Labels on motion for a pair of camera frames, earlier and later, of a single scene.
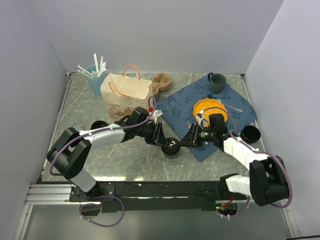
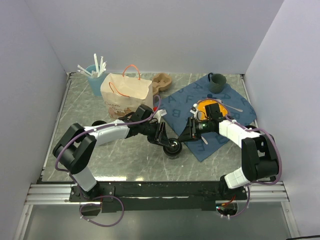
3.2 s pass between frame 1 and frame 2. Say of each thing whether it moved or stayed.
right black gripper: moved
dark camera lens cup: stayed
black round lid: stayed
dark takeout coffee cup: stayed
